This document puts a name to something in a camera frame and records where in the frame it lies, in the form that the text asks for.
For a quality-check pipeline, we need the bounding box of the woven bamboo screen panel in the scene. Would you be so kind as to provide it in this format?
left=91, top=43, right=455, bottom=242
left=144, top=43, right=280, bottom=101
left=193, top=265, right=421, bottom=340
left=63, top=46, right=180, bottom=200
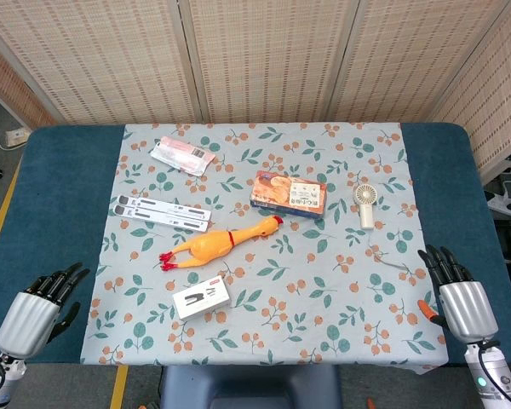
left=0, top=0, right=202, bottom=125
left=178, top=0, right=359, bottom=124
left=327, top=0, right=511, bottom=124
left=0, top=33, right=56, bottom=129
left=425, top=0, right=511, bottom=185

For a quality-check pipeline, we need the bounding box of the floral leaf print tablecloth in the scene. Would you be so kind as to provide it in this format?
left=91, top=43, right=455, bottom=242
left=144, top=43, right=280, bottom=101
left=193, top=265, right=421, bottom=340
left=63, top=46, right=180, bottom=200
left=79, top=122, right=449, bottom=376

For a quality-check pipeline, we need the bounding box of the white stapler box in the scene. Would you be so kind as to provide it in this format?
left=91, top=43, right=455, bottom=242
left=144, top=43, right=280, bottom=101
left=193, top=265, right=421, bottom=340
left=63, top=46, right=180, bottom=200
left=171, top=274, right=233, bottom=322

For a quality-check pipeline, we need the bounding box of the orange blue cookie box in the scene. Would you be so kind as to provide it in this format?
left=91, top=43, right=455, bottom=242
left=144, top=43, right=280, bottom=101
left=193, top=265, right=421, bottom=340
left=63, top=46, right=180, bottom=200
left=250, top=170, right=327, bottom=221

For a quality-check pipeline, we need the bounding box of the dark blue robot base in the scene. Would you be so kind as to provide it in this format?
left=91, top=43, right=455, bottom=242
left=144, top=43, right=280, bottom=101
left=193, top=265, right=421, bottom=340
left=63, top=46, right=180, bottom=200
left=159, top=365, right=344, bottom=409

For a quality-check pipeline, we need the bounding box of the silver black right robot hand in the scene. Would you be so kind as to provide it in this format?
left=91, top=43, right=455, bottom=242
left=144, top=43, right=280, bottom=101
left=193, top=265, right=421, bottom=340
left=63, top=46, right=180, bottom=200
left=416, top=245, right=500, bottom=343

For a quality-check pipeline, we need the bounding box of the white handheld fan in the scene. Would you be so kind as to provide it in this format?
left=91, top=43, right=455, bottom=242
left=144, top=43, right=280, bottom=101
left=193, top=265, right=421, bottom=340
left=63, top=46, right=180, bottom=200
left=352, top=182, right=376, bottom=231

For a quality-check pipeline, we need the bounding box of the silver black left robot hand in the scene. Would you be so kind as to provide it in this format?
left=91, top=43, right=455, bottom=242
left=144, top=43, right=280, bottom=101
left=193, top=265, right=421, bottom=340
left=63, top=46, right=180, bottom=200
left=0, top=262, right=91, bottom=359

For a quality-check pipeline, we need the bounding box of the white folding laptop stand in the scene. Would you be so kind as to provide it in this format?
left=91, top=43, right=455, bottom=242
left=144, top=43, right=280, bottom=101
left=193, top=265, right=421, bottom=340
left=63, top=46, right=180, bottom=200
left=112, top=194, right=213, bottom=233

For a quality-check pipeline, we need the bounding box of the pink white plastic package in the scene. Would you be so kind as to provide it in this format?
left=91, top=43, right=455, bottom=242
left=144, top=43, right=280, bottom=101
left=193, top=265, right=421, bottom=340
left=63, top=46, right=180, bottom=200
left=149, top=135, right=216, bottom=177

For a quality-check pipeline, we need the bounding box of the white floor adapter box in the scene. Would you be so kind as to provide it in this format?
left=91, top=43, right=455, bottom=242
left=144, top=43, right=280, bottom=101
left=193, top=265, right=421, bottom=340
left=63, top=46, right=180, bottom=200
left=3, top=127, right=31, bottom=148

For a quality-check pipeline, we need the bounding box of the yellow rubber chicken toy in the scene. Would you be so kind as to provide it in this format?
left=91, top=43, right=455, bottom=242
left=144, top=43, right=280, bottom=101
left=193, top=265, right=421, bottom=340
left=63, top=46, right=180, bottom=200
left=159, top=215, right=284, bottom=273

